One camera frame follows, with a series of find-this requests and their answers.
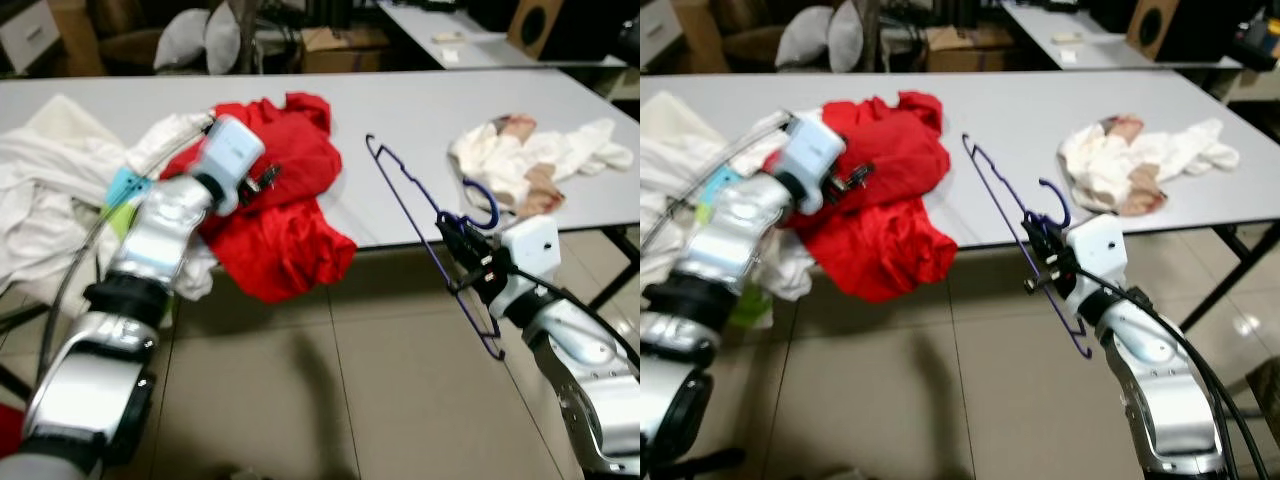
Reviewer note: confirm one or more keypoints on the wooden fronted speaker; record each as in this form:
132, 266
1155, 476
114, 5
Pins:
1152, 25
535, 25

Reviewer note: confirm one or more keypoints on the cream garment with print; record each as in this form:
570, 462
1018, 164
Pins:
1180, 150
570, 150

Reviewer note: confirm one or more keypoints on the brown woven basket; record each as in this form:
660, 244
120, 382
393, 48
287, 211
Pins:
1265, 400

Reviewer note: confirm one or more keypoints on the black table leg frame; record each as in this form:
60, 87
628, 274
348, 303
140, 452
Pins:
1230, 277
615, 270

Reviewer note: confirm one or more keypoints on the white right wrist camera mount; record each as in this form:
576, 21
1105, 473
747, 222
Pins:
530, 245
1098, 245

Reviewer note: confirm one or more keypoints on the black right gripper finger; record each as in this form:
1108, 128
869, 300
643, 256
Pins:
1036, 234
453, 233
477, 244
1055, 243

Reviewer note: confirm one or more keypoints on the blue plastic clothes hanger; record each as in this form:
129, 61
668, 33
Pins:
493, 207
1066, 208

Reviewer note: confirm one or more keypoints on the long white remote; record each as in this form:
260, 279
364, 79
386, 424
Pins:
450, 37
1070, 37

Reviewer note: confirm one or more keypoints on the brown armchair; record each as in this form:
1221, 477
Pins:
130, 50
750, 50

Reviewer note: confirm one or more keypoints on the brown cardboard panel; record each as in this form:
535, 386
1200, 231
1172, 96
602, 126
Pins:
700, 35
75, 35

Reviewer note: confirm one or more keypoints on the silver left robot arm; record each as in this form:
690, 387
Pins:
160, 230
730, 230

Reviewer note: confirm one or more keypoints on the grey side table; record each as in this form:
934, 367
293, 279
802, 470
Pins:
1040, 25
420, 25

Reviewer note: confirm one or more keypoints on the brown cardboard box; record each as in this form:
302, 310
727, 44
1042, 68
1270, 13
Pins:
965, 50
345, 50

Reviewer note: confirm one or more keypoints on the grey pillow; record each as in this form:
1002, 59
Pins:
185, 40
845, 38
222, 40
805, 40

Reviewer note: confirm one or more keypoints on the white cabinet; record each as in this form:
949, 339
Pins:
658, 35
25, 35

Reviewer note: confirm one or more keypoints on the black floor stand leg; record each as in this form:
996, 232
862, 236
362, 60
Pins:
715, 460

